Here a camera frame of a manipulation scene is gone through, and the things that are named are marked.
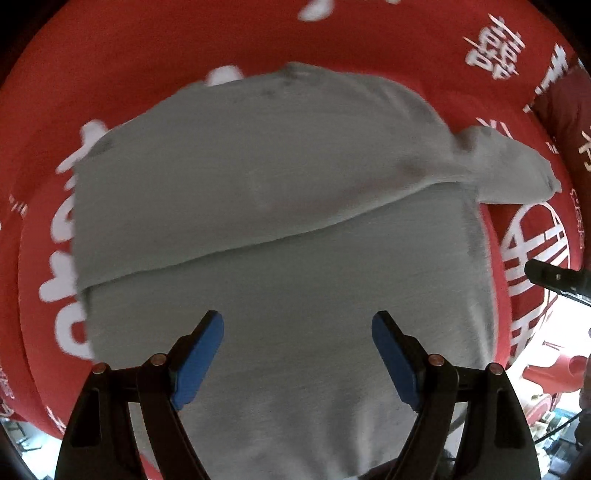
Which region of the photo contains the red plastic stool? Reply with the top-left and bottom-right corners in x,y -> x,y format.
521,340 -> 588,398

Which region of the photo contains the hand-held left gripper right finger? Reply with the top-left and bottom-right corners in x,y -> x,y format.
372,310 -> 542,480

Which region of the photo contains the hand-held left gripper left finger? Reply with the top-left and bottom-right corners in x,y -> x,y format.
54,310 -> 225,480

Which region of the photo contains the grey towel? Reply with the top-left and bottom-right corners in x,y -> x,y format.
73,61 -> 563,480

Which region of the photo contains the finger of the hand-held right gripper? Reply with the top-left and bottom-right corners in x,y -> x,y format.
525,258 -> 591,306

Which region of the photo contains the dark red printed pillow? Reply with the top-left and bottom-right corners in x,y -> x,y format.
529,58 -> 591,185

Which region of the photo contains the red printed blanket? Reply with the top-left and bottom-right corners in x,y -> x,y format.
0,0 -> 591,444

